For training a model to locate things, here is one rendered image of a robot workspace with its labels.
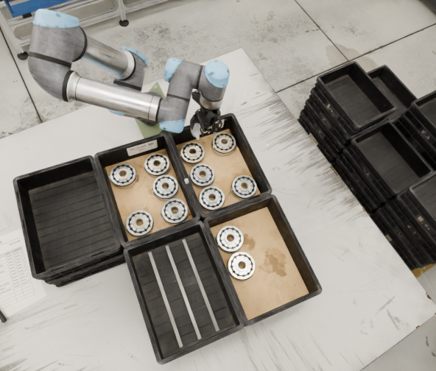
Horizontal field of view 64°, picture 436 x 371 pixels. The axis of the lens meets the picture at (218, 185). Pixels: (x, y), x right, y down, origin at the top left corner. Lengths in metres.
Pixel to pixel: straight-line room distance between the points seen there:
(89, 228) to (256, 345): 0.78
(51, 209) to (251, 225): 0.79
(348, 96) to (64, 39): 1.69
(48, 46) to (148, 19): 2.20
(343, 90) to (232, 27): 1.29
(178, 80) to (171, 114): 0.10
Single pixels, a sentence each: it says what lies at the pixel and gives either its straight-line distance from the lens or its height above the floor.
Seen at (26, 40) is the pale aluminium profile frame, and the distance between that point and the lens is 3.12.
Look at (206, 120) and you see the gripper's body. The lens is 1.22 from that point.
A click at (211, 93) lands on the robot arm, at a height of 1.28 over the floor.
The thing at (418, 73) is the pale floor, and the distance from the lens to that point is 3.50.
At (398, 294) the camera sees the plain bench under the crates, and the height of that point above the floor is 0.70.
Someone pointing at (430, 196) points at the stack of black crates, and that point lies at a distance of 2.22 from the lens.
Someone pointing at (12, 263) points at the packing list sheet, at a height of 0.70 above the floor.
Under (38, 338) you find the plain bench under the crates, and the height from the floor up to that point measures 0.70.
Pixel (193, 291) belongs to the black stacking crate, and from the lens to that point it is 1.33.
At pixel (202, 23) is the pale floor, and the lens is 3.27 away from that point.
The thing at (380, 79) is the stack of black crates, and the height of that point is 0.27.
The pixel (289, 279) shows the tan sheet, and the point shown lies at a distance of 1.39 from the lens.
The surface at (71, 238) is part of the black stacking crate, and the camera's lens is 1.44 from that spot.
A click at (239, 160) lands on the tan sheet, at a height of 0.83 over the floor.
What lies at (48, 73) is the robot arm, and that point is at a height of 1.34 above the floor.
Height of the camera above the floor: 2.15
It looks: 66 degrees down
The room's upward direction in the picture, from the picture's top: 11 degrees clockwise
